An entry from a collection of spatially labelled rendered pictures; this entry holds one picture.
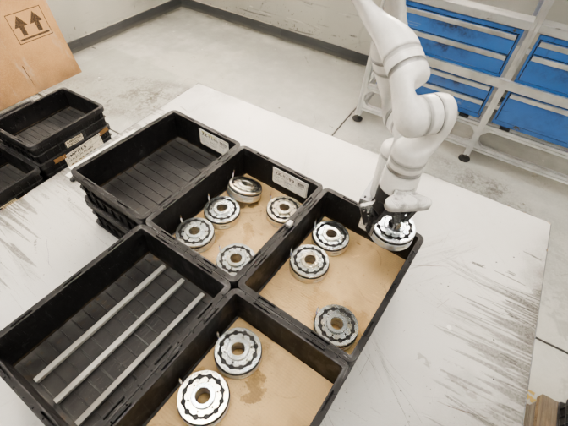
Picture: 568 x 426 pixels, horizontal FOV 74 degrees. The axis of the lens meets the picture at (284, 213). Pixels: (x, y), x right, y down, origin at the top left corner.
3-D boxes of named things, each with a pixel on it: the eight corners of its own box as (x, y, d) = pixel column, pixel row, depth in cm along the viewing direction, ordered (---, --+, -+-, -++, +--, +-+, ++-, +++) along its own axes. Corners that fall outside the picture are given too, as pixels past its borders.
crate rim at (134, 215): (175, 114, 128) (173, 108, 126) (243, 150, 118) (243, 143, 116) (70, 177, 106) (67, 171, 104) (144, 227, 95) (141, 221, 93)
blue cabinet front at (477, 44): (376, 83, 267) (398, -3, 225) (478, 117, 245) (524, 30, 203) (374, 84, 265) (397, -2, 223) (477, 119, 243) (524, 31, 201)
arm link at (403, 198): (385, 213, 72) (395, 190, 67) (371, 173, 79) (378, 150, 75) (430, 211, 73) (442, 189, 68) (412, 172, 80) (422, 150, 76)
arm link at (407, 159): (418, 150, 77) (380, 158, 75) (446, 82, 65) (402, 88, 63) (437, 173, 73) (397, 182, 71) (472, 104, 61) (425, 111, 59)
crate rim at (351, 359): (324, 191, 108) (325, 185, 106) (423, 243, 97) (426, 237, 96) (235, 290, 85) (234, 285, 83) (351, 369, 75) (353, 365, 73)
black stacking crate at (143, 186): (179, 137, 135) (174, 110, 127) (243, 172, 125) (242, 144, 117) (83, 200, 113) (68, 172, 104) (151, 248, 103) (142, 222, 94)
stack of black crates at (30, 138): (91, 154, 225) (62, 85, 192) (128, 173, 216) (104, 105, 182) (30, 193, 202) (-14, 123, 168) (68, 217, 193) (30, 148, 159)
